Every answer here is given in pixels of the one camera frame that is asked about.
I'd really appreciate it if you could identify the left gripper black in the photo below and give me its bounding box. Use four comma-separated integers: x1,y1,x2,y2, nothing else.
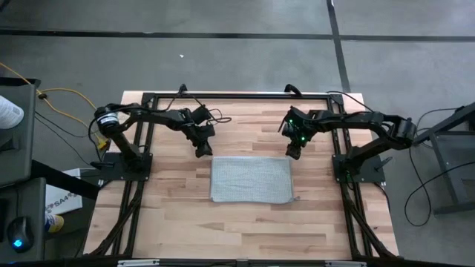
187,121,214,157

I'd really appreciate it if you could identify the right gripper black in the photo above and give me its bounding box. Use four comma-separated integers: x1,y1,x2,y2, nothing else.
285,128,311,160

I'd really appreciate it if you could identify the grey waffle microfiber towel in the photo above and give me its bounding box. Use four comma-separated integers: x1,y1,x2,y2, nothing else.
209,155,301,205

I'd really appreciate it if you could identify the silver aluminium bar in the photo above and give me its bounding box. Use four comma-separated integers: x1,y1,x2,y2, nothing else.
117,259,160,267
324,260,367,267

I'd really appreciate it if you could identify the black diagonal beam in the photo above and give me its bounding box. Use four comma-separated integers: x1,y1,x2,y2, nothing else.
31,159,101,201

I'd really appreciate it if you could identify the white cardboard box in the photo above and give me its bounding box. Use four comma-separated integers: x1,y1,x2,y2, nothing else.
44,168,97,216

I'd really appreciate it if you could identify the black metal stand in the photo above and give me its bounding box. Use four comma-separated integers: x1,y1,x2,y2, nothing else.
407,102,475,216

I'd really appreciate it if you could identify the grey equipment cart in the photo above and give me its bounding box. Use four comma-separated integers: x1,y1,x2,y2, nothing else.
0,77,41,186

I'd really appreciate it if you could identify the dark grey side desk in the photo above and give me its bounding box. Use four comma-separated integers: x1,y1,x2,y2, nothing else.
0,177,48,263

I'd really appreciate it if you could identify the white labelled container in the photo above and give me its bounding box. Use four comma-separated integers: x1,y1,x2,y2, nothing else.
0,95,25,130

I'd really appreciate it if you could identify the black computer mouse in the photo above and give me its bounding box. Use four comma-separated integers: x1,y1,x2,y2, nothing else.
6,216,35,254

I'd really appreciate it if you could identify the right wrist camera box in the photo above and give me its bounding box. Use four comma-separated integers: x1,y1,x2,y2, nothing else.
280,117,295,137

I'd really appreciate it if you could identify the black aluminium table frame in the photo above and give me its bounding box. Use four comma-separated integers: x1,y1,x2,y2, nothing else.
83,90,400,260

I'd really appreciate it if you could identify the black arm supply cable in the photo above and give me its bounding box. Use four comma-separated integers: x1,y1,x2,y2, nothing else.
326,90,376,113

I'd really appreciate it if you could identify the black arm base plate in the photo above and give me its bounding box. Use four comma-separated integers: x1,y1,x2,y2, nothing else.
98,152,154,182
332,154,387,185

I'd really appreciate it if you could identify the black floor cable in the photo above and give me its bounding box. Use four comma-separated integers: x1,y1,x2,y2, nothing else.
403,148,475,228

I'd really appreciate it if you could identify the yellow power cable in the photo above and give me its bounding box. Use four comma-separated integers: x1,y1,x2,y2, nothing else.
0,62,111,149

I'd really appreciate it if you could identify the thin black cable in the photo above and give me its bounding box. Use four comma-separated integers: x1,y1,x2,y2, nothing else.
34,111,94,166

